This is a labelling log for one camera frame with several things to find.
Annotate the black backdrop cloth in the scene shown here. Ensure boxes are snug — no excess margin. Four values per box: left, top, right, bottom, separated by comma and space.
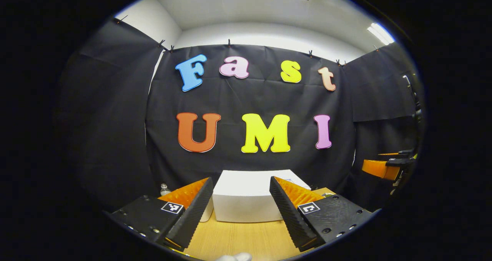
58, 17, 425, 211

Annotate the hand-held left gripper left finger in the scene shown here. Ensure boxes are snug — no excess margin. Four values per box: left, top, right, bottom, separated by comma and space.
111, 177, 214, 250

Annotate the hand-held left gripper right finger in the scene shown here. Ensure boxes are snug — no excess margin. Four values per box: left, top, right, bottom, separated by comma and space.
269, 176, 373, 251

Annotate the white toaster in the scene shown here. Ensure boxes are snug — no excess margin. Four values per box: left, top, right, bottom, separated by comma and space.
200, 196, 214, 222

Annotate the white microwave oven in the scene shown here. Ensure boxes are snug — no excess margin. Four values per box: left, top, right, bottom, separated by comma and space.
212, 170, 312, 223

